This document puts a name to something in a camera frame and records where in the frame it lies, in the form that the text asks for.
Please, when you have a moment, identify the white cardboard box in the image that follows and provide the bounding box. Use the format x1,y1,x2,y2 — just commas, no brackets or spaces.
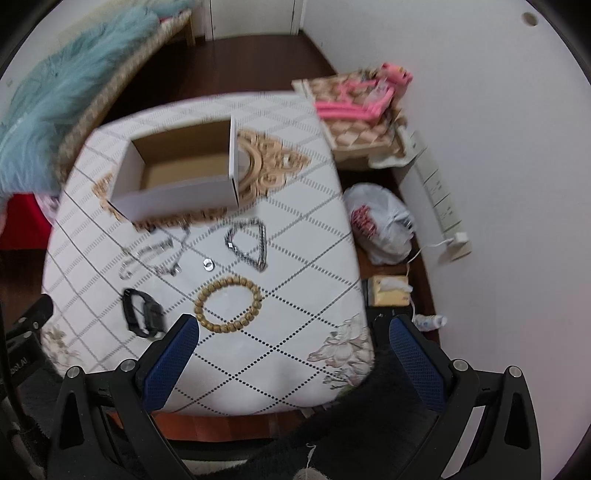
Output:
107,117,239,222

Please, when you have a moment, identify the white door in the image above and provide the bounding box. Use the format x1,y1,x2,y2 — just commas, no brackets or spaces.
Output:
204,0,307,40

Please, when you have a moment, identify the white charger with cable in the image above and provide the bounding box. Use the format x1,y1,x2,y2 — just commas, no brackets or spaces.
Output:
404,231,470,317

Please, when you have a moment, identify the bed with patterned mattress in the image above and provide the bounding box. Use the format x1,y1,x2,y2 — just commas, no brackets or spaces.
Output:
55,8,194,186

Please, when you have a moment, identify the white wall socket strip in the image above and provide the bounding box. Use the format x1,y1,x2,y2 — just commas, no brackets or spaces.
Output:
396,130,463,238

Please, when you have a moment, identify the patterned white tablecloth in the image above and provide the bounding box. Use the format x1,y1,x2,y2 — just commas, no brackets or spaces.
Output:
42,92,374,416

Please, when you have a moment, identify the pink panther plush toy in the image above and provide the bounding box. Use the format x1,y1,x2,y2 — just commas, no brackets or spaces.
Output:
314,62,414,124

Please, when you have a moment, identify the teal fluffy blanket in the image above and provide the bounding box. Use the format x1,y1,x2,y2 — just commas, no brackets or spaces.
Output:
1,3,185,197

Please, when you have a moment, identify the tissue box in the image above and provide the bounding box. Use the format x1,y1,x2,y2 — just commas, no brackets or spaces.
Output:
367,275,413,307

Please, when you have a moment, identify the red bed sheet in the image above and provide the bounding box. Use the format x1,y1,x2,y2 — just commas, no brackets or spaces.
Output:
0,194,52,251

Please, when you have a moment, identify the wooden bead bracelet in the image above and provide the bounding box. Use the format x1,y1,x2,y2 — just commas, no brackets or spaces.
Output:
192,274,264,334

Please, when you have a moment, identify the thick silver chain bracelet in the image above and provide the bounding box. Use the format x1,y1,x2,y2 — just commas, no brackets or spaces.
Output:
223,217,270,273

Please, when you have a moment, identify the checkered beige cushion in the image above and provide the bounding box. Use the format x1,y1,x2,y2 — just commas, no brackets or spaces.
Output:
291,69,414,168

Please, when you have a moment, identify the black smart watch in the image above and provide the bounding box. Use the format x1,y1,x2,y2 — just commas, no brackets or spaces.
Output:
121,288,166,340

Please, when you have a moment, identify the thin silver pendant necklace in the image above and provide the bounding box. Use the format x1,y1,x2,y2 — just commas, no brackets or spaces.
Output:
151,216,192,278

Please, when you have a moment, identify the small white bottle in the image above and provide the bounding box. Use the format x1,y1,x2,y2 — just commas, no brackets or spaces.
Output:
413,314,448,332

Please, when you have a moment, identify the silver link bracelet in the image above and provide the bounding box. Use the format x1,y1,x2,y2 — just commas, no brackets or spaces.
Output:
118,239,174,281

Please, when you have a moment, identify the white plastic bag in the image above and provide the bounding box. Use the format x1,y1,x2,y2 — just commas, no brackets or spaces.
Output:
342,183,415,265

